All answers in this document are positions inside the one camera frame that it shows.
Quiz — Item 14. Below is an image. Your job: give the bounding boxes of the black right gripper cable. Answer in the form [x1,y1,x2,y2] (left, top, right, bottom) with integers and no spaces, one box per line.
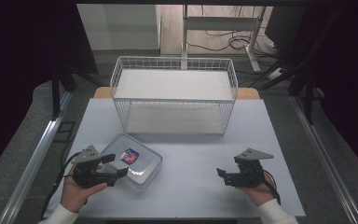
[261,169,282,206]

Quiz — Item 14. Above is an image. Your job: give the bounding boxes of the white table sheet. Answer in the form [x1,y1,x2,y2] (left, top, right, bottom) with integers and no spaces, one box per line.
[42,97,307,219]

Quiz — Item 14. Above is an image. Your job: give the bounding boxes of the person's left hand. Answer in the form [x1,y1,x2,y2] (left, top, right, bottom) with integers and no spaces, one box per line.
[59,165,108,214]

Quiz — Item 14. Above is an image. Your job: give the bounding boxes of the aluminium rail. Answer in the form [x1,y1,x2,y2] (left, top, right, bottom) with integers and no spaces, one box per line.
[0,90,73,224]
[289,93,358,224]

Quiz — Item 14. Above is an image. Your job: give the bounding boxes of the white wire basket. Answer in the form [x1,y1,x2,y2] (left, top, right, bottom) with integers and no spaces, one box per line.
[109,55,240,136]

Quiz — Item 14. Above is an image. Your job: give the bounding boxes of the dark curtain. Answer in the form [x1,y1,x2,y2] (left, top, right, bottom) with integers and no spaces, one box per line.
[0,0,100,182]
[287,0,358,174]

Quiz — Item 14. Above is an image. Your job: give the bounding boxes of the black floor cables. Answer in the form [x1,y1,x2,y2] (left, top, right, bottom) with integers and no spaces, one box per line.
[186,6,282,68]

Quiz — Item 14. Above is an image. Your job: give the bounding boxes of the wooden table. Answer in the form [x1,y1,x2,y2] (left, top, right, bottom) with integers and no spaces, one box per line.
[92,86,261,101]

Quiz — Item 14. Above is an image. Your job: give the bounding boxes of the black tripod legs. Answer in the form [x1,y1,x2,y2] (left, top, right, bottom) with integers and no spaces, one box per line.
[248,46,311,91]

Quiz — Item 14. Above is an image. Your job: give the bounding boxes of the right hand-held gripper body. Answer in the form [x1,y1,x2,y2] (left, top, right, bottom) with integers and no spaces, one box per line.
[225,147,275,188]

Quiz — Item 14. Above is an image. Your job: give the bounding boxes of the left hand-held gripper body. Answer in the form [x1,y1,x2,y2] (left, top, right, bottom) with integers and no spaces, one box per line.
[71,145,118,189]

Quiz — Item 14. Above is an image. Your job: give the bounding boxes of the clear plastic container blue rim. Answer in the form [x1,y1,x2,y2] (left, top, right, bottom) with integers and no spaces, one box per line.
[100,133,164,190]

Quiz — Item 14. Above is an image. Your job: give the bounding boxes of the person's right hand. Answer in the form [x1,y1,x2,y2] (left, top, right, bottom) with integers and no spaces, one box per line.
[235,172,278,208]

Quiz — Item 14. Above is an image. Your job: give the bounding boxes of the white metal desk frame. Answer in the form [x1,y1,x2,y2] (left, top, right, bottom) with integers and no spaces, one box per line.
[181,4,268,73]

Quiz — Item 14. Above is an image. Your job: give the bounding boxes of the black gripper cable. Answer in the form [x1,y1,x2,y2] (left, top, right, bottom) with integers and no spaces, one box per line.
[261,169,282,206]
[39,150,83,219]

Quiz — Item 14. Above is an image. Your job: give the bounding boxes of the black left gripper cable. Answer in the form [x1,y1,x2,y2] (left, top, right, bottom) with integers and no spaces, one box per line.
[39,150,83,219]

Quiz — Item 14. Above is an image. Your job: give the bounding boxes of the white cabinet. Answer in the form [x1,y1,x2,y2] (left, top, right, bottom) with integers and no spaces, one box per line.
[76,3,162,51]

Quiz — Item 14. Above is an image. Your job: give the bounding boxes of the black metal stand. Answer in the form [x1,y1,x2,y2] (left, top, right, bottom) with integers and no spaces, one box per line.
[303,76,315,126]
[50,69,62,121]

